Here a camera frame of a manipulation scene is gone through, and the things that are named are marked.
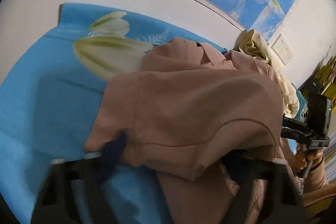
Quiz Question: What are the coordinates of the white wall socket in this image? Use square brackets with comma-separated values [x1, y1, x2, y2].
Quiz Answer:
[279, 46, 293, 65]
[271, 34, 287, 55]

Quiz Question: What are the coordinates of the pink-sleeved right forearm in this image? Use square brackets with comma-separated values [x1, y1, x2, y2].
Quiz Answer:
[299, 157, 336, 224]

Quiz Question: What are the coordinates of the cream yellow garment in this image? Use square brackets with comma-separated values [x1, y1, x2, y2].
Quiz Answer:
[236, 30, 299, 118]

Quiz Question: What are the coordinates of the person's right hand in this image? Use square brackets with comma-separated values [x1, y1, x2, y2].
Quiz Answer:
[295, 144, 323, 169]

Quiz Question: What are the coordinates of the blue floral bed sheet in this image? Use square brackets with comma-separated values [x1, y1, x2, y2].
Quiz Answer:
[1, 3, 226, 223]

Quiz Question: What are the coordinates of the pink zip jacket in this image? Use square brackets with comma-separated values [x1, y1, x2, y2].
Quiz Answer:
[84, 38, 293, 223]

